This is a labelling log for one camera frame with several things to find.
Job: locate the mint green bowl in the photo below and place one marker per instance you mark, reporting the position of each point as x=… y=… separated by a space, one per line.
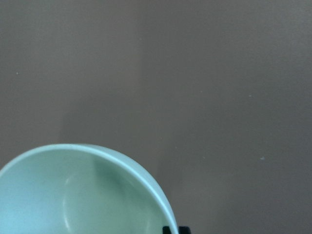
x=81 y=189

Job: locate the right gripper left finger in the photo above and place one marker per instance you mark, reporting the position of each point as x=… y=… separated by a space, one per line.
x=166 y=230

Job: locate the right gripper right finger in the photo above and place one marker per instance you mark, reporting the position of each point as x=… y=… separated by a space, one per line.
x=184 y=230

